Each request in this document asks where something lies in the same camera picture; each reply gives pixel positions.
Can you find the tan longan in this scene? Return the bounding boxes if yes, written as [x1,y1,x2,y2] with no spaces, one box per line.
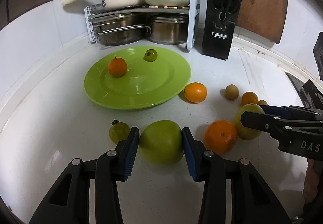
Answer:
[257,100,268,105]
[224,84,239,100]

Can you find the person's right hand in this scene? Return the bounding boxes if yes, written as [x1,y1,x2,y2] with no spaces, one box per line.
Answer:
[303,158,322,203]

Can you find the white dish rack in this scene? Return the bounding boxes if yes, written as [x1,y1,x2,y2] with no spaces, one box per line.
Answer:
[84,0,200,51]

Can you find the steel pan with handle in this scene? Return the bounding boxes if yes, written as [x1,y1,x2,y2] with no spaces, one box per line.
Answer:
[92,13,152,46]

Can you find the small orange kumquat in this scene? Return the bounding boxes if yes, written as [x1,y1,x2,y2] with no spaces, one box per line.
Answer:
[241,92,259,106]

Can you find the large mandarin orange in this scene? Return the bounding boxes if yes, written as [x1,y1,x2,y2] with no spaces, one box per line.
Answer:
[203,120,238,155]

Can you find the small green tomato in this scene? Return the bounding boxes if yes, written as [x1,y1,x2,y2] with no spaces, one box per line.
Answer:
[108,120,130,144]

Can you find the black kitchen scissors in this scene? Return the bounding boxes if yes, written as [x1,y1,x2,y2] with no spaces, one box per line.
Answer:
[212,0,241,29]

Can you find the steel stockpot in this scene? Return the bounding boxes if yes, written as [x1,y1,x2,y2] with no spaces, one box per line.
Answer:
[149,14,188,45]

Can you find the dark green tomato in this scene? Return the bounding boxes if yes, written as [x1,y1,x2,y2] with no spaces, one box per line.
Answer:
[144,49,158,62]

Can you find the black knife block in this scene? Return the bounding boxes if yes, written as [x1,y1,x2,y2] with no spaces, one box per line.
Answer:
[202,0,242,60]

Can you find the yellow-green apple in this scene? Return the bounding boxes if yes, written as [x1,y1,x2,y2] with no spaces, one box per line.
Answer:
[233,103,266,141]

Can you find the orange tomato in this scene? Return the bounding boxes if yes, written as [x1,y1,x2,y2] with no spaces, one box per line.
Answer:
[184,83,208,103]

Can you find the green apple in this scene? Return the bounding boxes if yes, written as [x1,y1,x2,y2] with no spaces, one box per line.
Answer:
[139,120,183,165]

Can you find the small stemmed orange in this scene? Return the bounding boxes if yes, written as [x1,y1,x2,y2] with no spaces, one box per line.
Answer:
[107,56,128,77]

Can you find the green plate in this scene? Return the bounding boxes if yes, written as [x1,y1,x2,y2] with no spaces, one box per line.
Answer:
[84,46,191,110]

